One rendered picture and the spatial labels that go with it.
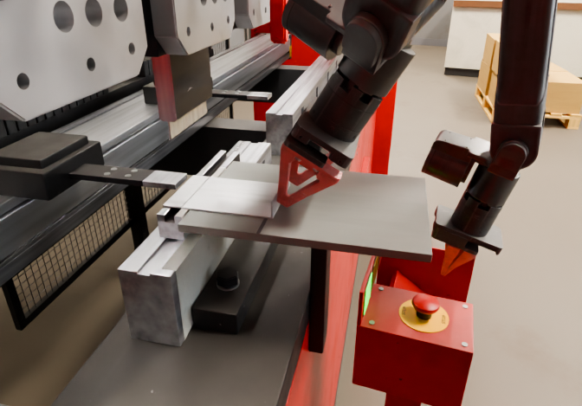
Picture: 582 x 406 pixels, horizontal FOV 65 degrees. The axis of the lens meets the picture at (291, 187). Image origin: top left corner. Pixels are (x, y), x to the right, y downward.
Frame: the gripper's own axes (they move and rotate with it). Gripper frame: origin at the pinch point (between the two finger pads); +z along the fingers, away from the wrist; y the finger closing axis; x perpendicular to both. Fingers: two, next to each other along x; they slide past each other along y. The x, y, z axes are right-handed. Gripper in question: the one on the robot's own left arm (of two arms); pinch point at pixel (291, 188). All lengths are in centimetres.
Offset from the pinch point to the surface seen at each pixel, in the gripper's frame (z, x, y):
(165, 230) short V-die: 9.7, -9.5, 6.4
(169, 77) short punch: -5.5, -16.6, 3.6
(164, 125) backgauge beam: 23, -27, -35
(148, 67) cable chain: 25, -43, -58
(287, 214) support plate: 1.3, 1.1, 3.2
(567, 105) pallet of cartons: -1, 178, -370
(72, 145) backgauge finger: 14.1, -27.4, -3.2
